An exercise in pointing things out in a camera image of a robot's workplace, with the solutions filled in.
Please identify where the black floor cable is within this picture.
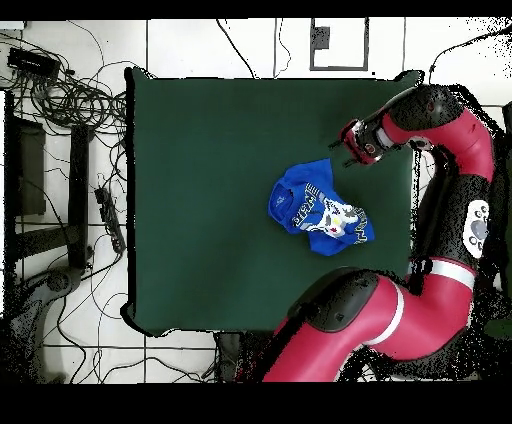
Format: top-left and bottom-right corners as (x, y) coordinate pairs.
(215, 18), (257, 79)
(272, 18), (293, 79)

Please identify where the black metal frame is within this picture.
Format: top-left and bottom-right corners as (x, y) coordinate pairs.
(3, 90), (95, 273)

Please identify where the grey square floor frame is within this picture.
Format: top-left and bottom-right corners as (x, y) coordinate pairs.
(309, 17), (370, 72)

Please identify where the dark green table cloth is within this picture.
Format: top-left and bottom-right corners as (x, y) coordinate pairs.
(123, 66), (424, 337)

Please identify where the blue printed t-shirt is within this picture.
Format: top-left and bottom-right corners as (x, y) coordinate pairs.
(267, 157), (376, 257)

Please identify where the black electronics box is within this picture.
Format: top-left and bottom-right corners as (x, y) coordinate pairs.
(7, 46), (62, 79)

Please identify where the black floor stand base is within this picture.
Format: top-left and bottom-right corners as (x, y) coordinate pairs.
(0, 265), (83, 383)

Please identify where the black power strip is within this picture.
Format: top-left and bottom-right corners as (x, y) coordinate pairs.
(94, 186), (127, 254)

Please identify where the small grey box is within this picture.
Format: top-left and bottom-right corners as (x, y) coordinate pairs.
(311, 25), (332, 50)

